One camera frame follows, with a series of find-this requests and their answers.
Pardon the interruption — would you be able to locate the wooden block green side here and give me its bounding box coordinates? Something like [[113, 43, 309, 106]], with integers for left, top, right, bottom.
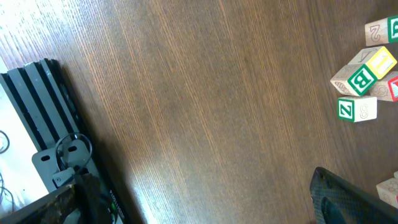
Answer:
[[337, 96, 377, 123]]

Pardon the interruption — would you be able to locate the grey aluminium rail mount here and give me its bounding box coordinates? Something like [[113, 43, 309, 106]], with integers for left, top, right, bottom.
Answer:
[[1, 58, 128, 223]]

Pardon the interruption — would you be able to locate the green block B lower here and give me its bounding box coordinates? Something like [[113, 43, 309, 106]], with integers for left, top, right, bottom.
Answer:
[[330, 64, 377, 96]]

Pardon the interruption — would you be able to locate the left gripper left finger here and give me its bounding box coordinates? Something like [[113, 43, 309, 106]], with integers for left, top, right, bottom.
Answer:
[[1, 174, 109, 224]]

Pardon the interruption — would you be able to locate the yellow block lower left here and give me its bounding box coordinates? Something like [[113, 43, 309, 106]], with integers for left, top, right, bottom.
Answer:
[[348, 46, 397, 80]]

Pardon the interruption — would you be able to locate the red block Y left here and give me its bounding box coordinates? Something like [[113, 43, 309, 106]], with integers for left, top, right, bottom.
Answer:
[[369, 71, 397, 102]]

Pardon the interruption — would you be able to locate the green block B left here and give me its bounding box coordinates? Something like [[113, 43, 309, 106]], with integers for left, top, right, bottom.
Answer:
[[364, 16, 398, 47]]

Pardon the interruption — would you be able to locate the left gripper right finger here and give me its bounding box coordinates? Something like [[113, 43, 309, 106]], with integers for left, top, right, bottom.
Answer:
[[310, 167, 397, 224]]

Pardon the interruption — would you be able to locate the green block b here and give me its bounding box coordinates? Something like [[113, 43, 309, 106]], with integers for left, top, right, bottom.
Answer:
[[330, 64, 377, 96], [364, 16, 398, 47]]

